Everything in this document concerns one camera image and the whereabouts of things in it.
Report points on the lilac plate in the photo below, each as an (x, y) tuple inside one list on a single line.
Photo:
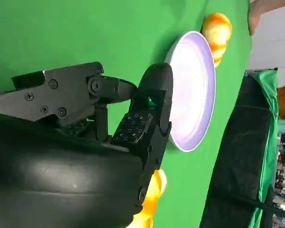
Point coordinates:
[(192, 95)]

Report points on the orange and white bread roll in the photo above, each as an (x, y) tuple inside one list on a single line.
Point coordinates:
[(154, 190), (218, 35)]

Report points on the brown board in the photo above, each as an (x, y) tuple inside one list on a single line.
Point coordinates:
[(254, 16)]

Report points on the green cloth on workshop table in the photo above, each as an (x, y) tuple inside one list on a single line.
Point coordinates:
[(267, 90)]

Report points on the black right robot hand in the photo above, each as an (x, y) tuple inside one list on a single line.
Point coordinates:
[(61, 180)]

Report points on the black backdrop cloth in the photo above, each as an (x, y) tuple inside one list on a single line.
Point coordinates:
[(240, 154)]

